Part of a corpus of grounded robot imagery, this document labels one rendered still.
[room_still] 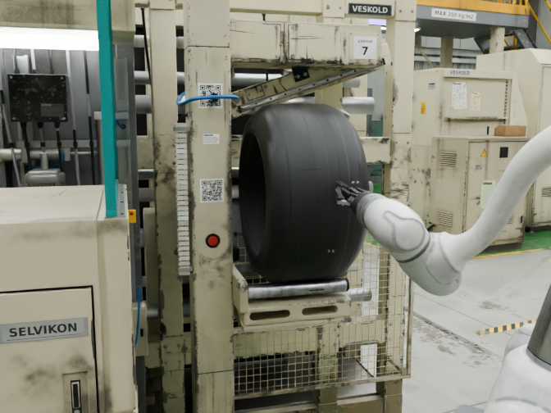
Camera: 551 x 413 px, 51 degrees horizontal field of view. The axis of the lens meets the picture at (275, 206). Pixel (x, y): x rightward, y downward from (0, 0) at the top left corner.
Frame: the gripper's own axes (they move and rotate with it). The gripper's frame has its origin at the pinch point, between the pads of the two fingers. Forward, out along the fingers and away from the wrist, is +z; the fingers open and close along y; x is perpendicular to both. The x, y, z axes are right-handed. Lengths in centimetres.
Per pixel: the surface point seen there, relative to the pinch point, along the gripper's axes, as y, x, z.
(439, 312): -166, 153, 198
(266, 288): 17.3, 35.2, 13.5
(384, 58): -43, -34, 70
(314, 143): 5.0, -10.9, 11.3
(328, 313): -2.4, 44.1, 9.9
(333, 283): -4.8, 35.2, 13.4
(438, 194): -276, 118, 396
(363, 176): -9.6, -1.6, 7.1
